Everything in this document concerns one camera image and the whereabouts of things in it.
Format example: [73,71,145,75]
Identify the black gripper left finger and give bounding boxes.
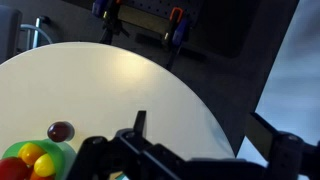
[66,110,188,180]

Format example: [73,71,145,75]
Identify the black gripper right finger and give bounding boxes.
[246,112,320,180]

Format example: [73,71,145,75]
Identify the green plastic bowl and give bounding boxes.
[1,139,78,180]

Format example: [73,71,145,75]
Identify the dark purple plum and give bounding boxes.
[47,121,75,143]

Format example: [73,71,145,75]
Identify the yellow lemon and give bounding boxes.
[33,153,56,178]

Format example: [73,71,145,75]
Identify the small orange fruit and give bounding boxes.
[18,142,47,166]

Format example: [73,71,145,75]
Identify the blue black spring clamp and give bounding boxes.
[91,0,131,46]
[161,7,193,71]

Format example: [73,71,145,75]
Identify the red apple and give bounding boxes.
[0,156,29,180]

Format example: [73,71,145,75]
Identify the grey chair with metal frame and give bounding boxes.
[0,4,54,64]

